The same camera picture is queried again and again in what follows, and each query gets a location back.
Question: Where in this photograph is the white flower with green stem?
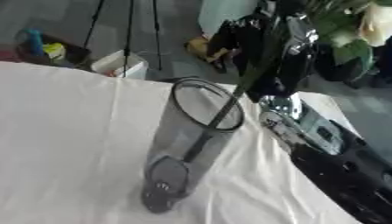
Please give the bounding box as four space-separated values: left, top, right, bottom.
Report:
180 0 392 163

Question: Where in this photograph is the dark bag with colourful items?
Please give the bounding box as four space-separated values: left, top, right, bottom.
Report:
12 28 94 68

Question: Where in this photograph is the tan and black bag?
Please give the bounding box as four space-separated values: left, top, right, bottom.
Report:
184 35 233 74

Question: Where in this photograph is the black tripod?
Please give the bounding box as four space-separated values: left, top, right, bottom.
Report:
80 0 165 79

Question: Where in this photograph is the clear glass cylinder vase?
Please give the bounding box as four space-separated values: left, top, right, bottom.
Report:
139 77 247 214

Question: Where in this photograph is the white plastic bin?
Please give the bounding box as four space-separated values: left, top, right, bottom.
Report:
90 49 151 81

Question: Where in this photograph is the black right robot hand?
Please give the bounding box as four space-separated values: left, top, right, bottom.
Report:
205 0 322 103

